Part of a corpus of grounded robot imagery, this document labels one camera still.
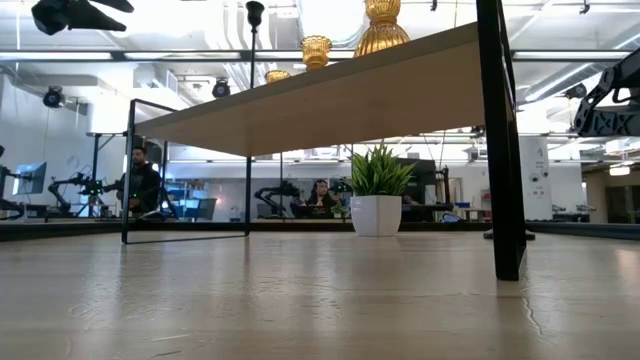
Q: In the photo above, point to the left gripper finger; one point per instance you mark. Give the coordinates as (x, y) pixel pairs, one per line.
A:
(117, 5)
(95, 20)

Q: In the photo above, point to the medium black metal candlestick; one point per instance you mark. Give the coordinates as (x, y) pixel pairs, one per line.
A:
(530, 235)

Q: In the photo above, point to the amber ribbed glass candle holder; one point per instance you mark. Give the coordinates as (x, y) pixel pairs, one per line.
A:
(382, 37)
(277, 76)
(316, 50)

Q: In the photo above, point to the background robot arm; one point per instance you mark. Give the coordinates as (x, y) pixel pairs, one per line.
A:
(85, 186)
(272, 192)

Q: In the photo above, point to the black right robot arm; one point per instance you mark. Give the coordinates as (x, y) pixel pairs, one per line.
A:
(620, 67)

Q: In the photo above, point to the white pillar with print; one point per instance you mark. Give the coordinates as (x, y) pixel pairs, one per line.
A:
(536, 180)

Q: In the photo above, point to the computer monitor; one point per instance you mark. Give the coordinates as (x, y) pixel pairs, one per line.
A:
(31, 177)

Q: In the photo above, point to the standing person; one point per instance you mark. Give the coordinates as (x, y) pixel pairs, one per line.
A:
(142, 182)

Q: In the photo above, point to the black cabinet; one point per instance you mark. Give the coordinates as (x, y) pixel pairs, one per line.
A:
(425, 185)

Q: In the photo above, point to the wooden shelf with black legs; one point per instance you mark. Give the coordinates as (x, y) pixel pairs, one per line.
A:
(380, 100)

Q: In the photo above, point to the green plant in white pot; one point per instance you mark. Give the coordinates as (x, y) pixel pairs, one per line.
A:
(376, 212)

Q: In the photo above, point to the seated person at desk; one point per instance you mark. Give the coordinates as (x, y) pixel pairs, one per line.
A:
(320, 197)

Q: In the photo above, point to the black hanging camera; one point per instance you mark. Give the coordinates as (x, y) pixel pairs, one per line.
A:
(221, 89)
(53, 97)
(576, 91)

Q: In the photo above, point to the black background station frame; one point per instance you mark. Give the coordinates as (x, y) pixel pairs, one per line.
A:
(95, 170)

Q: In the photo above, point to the black aluminium table frame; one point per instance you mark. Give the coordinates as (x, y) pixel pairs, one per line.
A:
(60, 229)

